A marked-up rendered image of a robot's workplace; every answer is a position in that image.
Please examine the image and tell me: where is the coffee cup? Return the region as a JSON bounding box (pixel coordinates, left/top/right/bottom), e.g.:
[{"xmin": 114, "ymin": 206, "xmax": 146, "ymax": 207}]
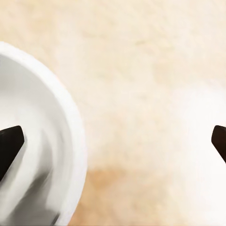
[{"xmin": 0, "ymin": 41, "xmax": 88, "ymax": 226}]

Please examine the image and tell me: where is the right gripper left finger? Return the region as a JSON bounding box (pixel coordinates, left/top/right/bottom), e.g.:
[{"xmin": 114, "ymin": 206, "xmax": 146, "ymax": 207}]
[{"xmin": 0, "ymin": 125, "xmax": 24, "ymax": 181}]

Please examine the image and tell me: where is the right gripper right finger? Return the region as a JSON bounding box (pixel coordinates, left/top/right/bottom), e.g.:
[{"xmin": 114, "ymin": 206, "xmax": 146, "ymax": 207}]
[{"xmin": 211, "ymin": 125, "xmax": 226, "ymax": 163}]

